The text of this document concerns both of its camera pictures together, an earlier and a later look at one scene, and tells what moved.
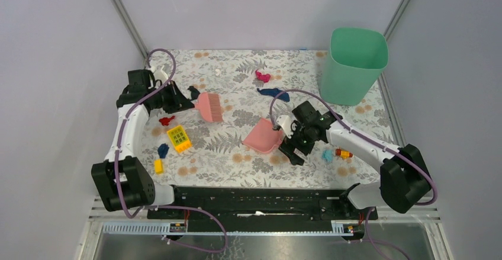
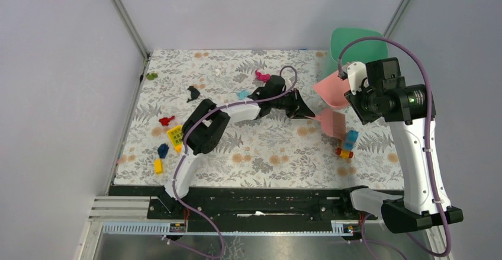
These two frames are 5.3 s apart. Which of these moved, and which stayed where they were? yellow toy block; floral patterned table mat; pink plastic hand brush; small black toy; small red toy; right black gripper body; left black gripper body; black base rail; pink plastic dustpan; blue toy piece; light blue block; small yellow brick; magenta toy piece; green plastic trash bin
Moved: right black gripper body; light blue block; pink plastic hand brush; left black gripper body; pink plastic dustpan
Stayed: small red toy; blue toy piece; magenta toy piece; small yellow brick; yellow toy block; small black toy; floral patterned table mat; green plastic trash bin; black base rail
